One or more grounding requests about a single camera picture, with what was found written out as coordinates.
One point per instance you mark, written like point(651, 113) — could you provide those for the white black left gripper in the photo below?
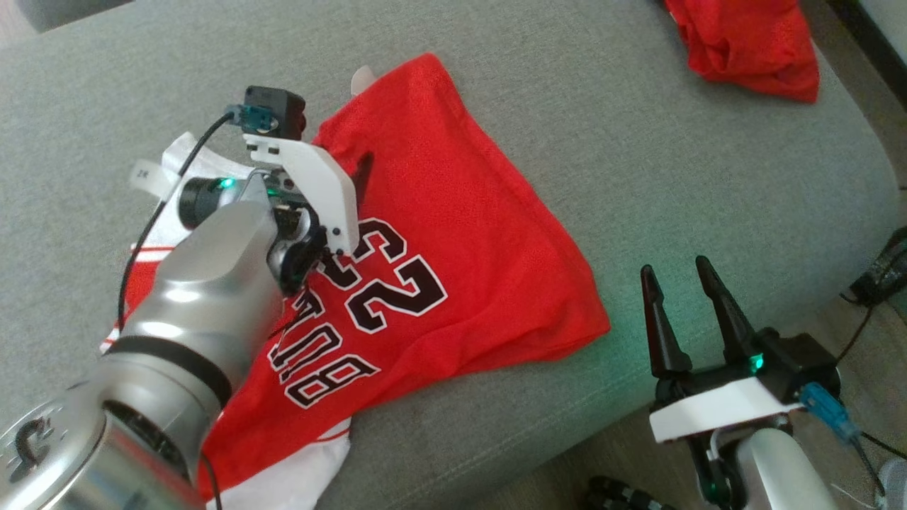
point(326, 184)

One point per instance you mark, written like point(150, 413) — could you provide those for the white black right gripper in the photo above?
point(716, 407)

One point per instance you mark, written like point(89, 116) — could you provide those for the red Bulls basketball jersey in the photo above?
point(482, 234)

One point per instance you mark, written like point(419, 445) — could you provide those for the red shorts with white trim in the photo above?
point(751, 42)

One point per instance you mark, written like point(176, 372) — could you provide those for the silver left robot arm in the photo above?
point(205, 283)

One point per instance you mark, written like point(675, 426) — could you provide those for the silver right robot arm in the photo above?
point(779, 474)

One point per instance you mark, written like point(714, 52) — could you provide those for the large grey sofa seat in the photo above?
point(638, 156)

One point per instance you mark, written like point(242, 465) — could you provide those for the black plug block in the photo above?
point(882, 273)

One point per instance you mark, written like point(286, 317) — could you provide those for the black-edged white furniture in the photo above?
point(875, 49)

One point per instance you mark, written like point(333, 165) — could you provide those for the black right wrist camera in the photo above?
point(801, 365)

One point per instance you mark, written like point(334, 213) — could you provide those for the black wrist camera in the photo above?
point(801, 365)
point(280, 110)

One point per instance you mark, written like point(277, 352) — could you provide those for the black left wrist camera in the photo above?
point(280, 110)

